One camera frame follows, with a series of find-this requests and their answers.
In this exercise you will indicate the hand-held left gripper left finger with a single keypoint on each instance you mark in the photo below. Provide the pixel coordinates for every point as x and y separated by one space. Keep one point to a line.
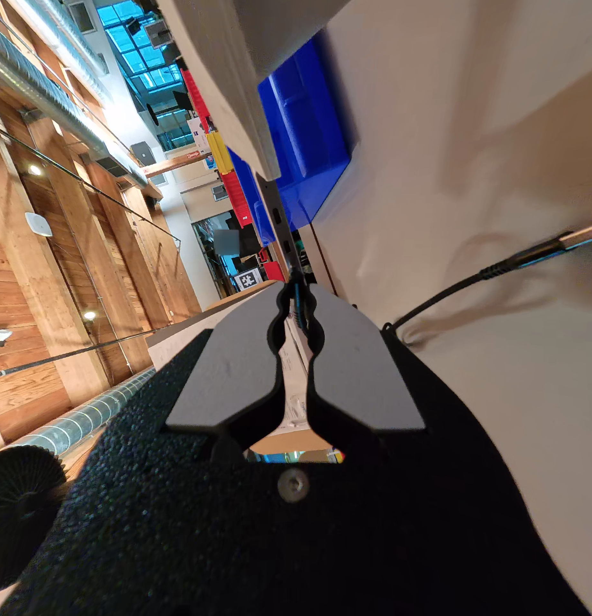
228 370

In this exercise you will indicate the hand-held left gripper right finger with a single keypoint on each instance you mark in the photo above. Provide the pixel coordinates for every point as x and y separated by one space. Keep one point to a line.
361 375

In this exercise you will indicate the grey usb hub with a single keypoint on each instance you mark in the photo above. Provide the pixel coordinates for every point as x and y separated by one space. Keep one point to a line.
278 216

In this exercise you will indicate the printed tag sign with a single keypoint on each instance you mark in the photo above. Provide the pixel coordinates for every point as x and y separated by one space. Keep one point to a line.
247 280

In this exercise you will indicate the yellow plastic bin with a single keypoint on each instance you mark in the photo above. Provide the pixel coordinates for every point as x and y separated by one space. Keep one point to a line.
220 151

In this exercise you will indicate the white spot lamp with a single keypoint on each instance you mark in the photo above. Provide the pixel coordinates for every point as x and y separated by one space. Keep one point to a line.
1 336

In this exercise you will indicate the blue plastic bin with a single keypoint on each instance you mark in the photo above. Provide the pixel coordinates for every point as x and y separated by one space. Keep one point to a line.
315 144

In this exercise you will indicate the white ceiling access point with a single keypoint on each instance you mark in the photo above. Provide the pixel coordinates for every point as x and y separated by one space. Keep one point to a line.
38 224

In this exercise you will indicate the black pleated disc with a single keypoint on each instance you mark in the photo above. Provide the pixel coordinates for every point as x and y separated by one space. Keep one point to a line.
21 505

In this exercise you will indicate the stack of red bins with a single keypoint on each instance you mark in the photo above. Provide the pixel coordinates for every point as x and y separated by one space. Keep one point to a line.
197 98

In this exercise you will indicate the white document stand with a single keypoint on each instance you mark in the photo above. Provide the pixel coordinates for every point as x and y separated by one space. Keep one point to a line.
214 72

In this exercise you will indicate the silver ventilation duct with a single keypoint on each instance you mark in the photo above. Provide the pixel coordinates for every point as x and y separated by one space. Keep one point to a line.
84 418
45 96

